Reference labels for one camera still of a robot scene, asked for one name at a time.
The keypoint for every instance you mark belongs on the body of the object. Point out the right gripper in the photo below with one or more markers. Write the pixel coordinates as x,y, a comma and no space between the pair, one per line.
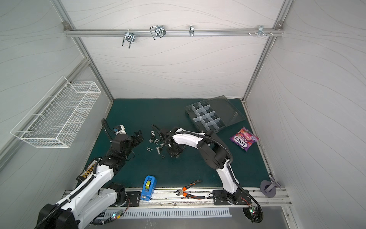
174,149

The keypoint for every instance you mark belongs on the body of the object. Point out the blue tape dispenser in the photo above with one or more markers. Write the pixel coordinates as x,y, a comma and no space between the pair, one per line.
148,188

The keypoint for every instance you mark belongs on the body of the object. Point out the metal U-bolt clamp middle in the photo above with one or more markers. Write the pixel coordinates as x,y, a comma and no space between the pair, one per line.
157,31

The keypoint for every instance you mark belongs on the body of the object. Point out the clear compartment organizer box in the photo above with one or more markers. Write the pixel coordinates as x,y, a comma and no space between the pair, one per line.
214,114

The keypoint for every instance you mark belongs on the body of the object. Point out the metal bracket right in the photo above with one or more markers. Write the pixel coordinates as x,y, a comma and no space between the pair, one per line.
261,32

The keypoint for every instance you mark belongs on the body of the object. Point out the metal hook clamp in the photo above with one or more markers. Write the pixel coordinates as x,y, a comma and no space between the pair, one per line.
191,31

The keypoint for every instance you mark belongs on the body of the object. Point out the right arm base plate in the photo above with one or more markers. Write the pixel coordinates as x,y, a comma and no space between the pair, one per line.
222,197

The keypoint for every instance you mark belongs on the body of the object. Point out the aluminium crossbar rail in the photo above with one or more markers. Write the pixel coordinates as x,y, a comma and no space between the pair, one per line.
169,32

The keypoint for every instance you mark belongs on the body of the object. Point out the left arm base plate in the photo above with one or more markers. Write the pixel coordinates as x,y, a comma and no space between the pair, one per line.
129,198

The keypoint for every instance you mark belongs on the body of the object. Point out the screwdriver bit set case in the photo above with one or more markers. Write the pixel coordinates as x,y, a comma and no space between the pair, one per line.
87,172

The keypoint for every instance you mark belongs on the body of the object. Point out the metal u-bolt clamp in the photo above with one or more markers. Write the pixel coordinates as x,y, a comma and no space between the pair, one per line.
128,38
157,31

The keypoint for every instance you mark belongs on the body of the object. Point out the grey tape spool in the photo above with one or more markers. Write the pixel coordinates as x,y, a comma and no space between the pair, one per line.
268,188

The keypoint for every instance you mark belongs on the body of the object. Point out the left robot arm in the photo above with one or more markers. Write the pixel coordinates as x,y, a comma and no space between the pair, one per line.
88,200

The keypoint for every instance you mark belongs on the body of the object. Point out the pink Fox's candy bag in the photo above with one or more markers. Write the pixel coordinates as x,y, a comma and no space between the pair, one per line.
244,139

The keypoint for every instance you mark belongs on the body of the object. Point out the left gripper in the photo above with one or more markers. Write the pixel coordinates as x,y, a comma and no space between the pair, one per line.
139,137

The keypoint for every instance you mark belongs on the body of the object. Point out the white wire basket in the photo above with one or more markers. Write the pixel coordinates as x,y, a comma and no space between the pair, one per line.
56,119

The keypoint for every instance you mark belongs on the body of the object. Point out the metal U-bolt clamp left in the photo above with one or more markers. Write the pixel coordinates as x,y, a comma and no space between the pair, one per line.
128,38

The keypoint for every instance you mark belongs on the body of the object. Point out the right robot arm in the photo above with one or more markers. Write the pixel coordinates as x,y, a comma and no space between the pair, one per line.
216,155

